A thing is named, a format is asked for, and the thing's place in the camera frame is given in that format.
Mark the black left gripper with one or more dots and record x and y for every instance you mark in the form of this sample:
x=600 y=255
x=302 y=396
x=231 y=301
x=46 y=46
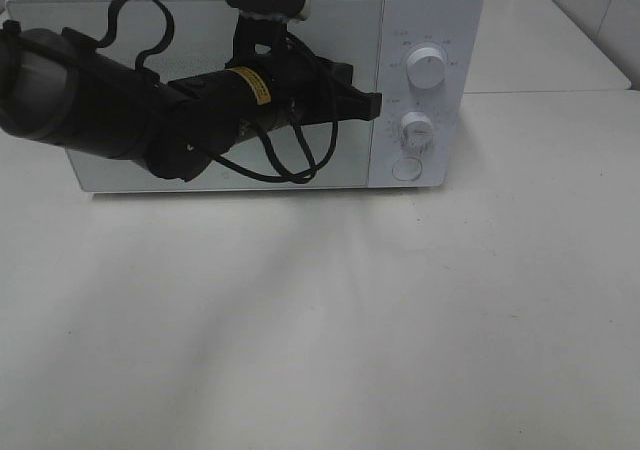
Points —
x=288 y=78

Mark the white microwave door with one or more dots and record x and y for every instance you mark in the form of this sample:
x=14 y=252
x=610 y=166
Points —
x=340 y=30

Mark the round white door button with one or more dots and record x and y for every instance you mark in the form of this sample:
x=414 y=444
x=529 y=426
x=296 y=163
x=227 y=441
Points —
x=407 y=169

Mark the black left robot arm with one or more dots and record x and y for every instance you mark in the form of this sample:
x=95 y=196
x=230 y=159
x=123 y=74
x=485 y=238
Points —
x=59 y=89

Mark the white upper power knob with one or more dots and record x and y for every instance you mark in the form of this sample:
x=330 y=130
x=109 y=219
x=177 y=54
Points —
x=426 y=66

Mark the white microwave oven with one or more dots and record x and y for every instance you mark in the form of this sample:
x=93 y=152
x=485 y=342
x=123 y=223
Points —
x=403 y=25

